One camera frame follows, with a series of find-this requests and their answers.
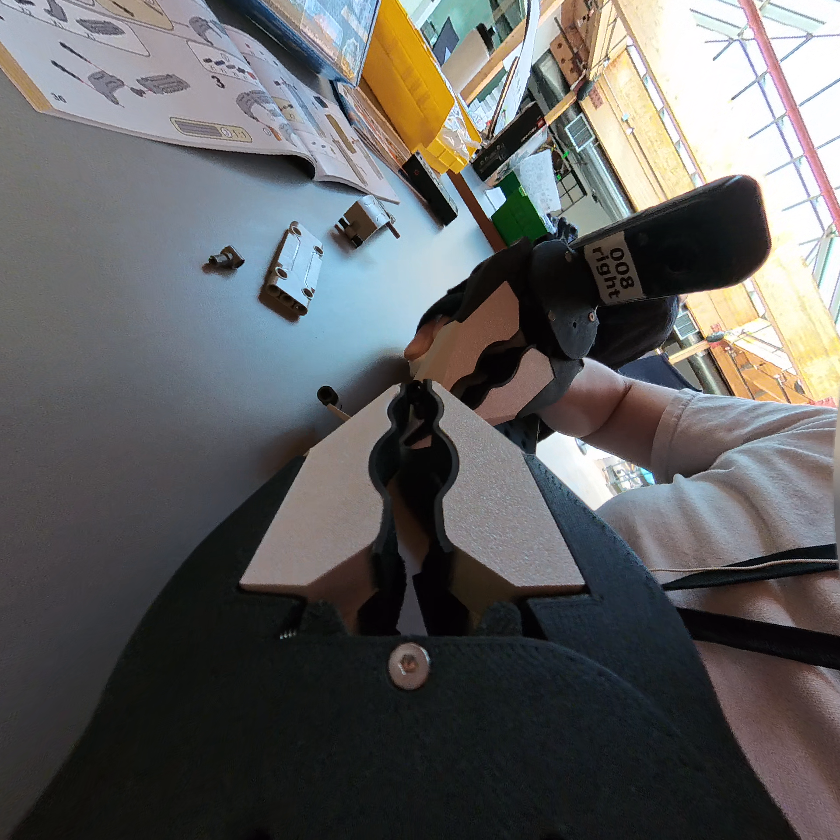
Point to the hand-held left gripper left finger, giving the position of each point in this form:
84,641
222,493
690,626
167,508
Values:
315,512

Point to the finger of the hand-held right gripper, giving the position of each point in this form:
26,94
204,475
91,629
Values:
485,321
525,387

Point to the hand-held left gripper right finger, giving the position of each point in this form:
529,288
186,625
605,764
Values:
505,518

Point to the small black grey toy part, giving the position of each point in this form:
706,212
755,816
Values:
417,413

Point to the black pin with beige axle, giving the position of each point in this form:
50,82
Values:
328,397

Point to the person's right forearm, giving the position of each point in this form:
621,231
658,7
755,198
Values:
604,413

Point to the grey desk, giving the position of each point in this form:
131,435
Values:
131,459

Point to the person's right hand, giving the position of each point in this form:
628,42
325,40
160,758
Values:
423,341

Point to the green bin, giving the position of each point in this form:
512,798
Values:
522,216

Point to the black rectangular device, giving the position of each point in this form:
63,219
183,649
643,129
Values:
430,187

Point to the white perforated sheet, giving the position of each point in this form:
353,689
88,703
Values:
538,180

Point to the grey curved toy part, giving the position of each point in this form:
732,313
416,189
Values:
364,220

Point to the black carton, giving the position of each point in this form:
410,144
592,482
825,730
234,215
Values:
508,148

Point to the clear plastic bag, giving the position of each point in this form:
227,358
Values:
463,131

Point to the grey toy panel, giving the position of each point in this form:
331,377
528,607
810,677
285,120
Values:
292,272

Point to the printed manual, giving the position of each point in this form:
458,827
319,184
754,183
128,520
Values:
374,124

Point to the person's white shirt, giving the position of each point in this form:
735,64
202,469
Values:
741,485

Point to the yellow plastic bin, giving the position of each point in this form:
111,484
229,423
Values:
407,72

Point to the small grey toy connector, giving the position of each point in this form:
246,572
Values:
228,257

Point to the blue toy robot box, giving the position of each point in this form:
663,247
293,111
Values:
315,26

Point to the instruction booklet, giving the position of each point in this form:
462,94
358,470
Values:
131,79

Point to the white wall vent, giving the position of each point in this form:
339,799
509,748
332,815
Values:
581,131

